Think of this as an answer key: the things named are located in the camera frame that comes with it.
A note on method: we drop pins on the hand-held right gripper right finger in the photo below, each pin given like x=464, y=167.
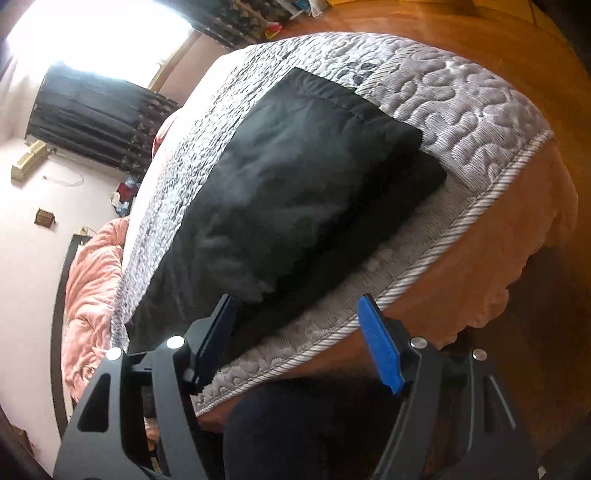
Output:
x=381, y=346

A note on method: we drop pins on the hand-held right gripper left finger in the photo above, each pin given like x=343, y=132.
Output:
x=217, y=337

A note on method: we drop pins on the black pants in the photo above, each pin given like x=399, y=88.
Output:
x=286, y=198

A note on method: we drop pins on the person's dark trouser leg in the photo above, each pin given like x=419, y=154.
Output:
x=300, y=434

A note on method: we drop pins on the pink blanket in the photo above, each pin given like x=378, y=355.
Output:
x=92, y=286

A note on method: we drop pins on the orange bed skirt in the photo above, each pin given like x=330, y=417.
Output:
x=485, y=258

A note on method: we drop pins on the dark curved headboard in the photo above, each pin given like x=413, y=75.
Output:
x=56, y=332

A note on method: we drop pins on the pile of colourful clothes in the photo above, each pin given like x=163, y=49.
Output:
x=124, y=194

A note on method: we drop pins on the grey quilted mattress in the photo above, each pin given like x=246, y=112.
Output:
x=461, y=106

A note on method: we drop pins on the black curtain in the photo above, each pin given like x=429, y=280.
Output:
x=92, y=110
x=240, y=18

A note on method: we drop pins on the small brown wall box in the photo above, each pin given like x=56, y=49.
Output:
x=45, y=218

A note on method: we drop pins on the beige wall unit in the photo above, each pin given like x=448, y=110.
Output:
x=27, y=161

